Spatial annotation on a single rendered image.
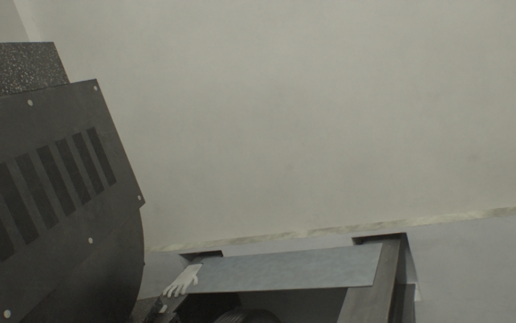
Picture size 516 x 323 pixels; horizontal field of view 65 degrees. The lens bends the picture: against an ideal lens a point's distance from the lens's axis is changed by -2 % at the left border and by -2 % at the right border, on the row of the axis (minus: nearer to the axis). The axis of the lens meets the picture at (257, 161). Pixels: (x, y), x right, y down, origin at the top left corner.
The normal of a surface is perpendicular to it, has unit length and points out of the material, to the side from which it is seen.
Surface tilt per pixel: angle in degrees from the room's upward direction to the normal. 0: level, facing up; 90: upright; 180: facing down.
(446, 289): 90
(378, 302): 0
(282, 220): 90
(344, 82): 90
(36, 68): 90
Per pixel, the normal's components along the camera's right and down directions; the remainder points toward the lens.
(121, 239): 0.94, -0.25
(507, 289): -0.38, 0.33
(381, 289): -0.30, -0.93
